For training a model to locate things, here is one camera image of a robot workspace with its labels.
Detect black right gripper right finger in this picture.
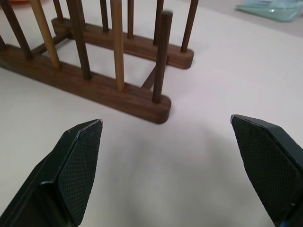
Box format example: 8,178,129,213
230,114,303,227

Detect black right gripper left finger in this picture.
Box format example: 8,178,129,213
0,119,104,227

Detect green plate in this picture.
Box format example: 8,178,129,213
234,0,303,23

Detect wooden dish rack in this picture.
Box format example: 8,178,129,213
0,0,199,125

